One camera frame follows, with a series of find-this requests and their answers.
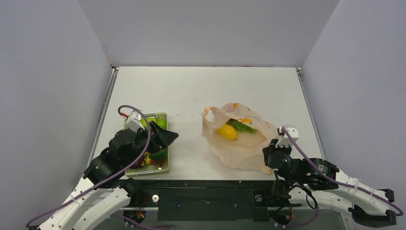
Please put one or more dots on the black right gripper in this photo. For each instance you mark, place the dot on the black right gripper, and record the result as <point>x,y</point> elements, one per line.
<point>270,151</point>

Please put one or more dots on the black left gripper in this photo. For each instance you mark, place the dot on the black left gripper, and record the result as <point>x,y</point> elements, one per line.
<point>163,138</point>

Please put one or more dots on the orange plastic bag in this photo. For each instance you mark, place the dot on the orange plastic bag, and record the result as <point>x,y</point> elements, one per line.
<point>246,152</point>

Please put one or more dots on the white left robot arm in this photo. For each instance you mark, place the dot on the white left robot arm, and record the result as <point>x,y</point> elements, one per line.
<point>100,192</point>

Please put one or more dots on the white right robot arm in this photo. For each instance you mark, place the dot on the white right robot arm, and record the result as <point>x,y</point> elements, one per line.
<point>321,184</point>

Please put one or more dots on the green fake lime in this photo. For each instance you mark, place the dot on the green fake lime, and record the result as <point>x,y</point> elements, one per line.
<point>162,123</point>

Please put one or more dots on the green fake pear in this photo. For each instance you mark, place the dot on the green fake pear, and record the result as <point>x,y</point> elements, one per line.
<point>145,121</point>

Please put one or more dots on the yellow fake bananas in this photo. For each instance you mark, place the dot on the yellow fake bananas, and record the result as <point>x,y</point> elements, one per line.
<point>146,160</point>

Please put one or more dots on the green plastic basket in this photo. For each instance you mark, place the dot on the green plastic basket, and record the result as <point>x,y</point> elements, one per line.
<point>155,166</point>

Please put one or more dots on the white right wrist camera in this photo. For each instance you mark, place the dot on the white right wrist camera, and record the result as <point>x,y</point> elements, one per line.
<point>288,134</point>

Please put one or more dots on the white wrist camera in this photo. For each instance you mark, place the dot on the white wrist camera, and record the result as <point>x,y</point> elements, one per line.
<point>132,121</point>
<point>288,134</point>

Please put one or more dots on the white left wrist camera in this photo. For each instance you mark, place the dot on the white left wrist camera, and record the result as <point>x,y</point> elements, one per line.
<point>132,121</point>

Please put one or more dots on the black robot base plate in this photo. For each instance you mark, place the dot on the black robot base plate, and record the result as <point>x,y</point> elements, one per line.
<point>206,200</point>

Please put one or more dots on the aluminium table frame rail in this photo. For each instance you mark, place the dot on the aluminium table frame rail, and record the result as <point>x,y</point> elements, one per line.
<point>103,112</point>

